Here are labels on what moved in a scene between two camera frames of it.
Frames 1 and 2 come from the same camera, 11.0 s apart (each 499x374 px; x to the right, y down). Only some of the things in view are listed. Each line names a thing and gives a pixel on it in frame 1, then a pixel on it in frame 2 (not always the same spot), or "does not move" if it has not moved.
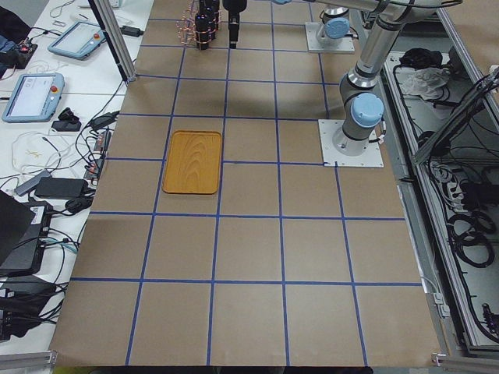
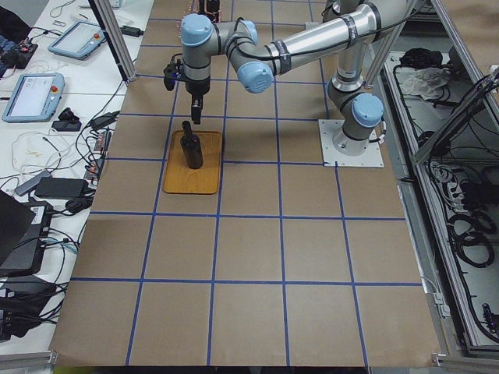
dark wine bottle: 210,8 -> 191,146
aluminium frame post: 116,41 does not move
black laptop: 23,230 does not move
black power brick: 61,188 does not move
